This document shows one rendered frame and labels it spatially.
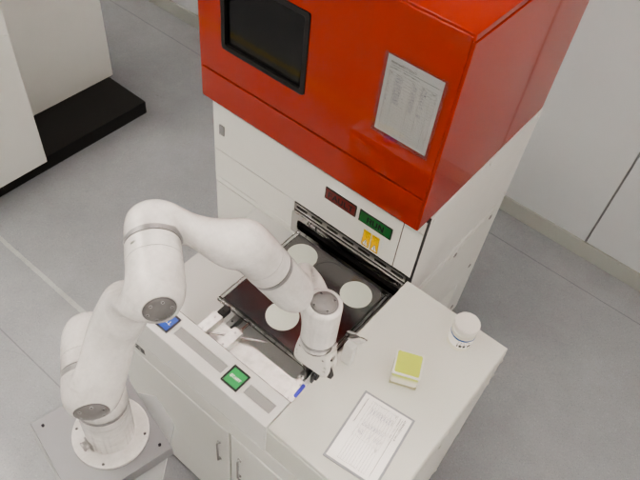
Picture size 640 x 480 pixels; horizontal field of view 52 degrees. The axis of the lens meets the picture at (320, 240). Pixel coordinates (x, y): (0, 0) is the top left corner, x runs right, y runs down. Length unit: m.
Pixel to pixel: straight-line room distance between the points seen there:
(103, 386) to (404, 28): 0.96
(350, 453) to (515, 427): 1.39
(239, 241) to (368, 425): 0.75
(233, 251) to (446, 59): 0.62
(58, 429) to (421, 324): 1.00
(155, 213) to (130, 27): 3.59
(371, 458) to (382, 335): 0.36
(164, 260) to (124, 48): 3.47
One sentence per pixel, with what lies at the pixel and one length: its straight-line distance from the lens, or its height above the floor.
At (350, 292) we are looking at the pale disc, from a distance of 2.01.
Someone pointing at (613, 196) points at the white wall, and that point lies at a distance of 3.38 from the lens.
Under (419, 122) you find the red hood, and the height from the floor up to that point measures 1.56.
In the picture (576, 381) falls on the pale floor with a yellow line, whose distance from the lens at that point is 3.19.
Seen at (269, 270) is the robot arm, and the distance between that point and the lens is 1.19.
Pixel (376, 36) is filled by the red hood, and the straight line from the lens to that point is 1.53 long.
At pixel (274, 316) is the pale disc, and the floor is 0.90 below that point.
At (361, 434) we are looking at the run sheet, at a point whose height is 0.97.
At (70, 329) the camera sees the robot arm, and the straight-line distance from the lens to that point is 1.50.
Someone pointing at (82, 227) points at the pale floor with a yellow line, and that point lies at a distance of 3.42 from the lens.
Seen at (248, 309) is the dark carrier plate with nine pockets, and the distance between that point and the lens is 1.95.
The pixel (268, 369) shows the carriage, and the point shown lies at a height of 0.88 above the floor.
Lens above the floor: 2.51
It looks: 50 degrees down
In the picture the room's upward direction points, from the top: 8 degrees clockwise
